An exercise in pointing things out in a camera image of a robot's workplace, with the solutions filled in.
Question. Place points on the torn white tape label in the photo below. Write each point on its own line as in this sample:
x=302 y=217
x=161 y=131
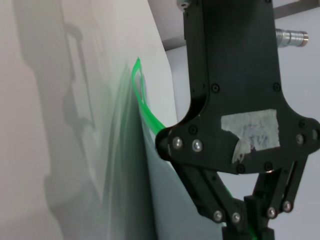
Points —
x=250 y=125

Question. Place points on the clear document bag green zip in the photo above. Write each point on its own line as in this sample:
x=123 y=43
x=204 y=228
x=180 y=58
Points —
x=170 y=200

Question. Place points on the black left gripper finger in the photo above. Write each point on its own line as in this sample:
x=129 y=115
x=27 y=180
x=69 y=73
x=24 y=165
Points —
x=287 y=190
x=212 y=195

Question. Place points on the left gripper silver plug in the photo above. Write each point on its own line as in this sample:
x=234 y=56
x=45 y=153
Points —
x=292 y=38

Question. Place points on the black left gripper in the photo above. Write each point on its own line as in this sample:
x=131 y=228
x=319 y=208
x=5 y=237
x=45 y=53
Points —
x=237 y=75

